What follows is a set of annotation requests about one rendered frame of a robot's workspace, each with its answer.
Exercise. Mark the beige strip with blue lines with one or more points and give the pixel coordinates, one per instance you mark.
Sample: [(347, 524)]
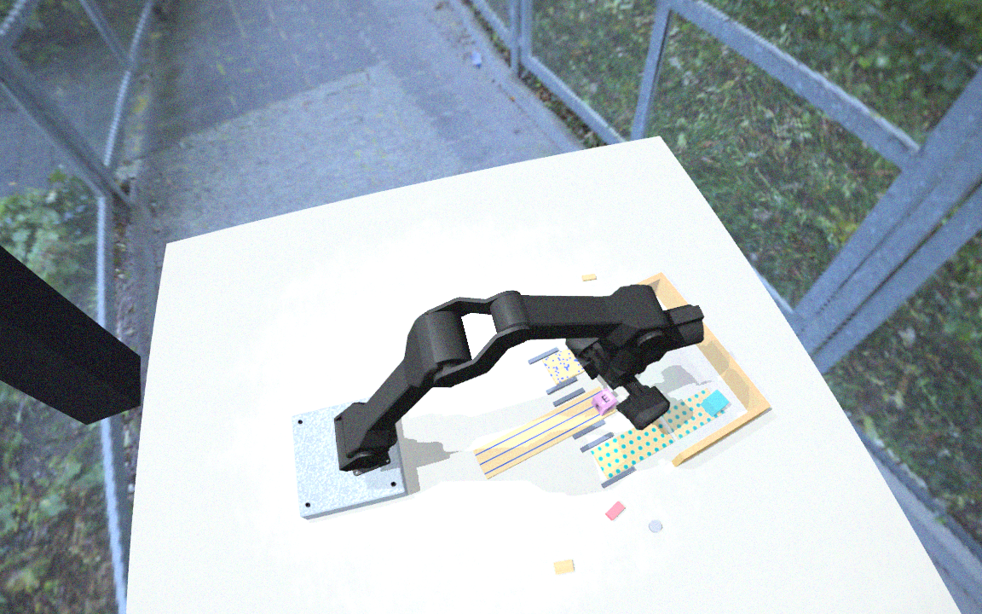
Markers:
[(546, 431)]

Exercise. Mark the cream strip with teal polka dots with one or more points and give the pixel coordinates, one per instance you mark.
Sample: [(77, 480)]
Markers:
[(630, 448)]

